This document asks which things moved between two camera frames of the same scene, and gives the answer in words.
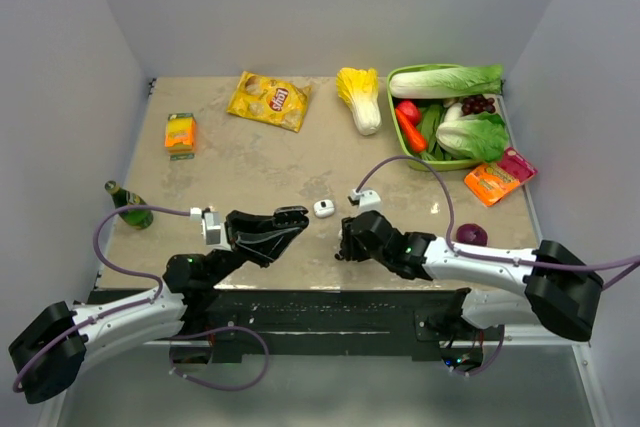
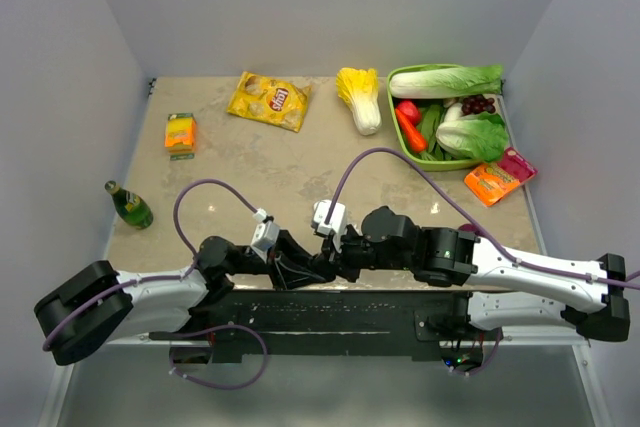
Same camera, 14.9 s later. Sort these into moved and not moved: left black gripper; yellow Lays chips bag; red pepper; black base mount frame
Moved: left black gripper
Not moved: black base mount frame; yellow Lays chips bag; red pepper
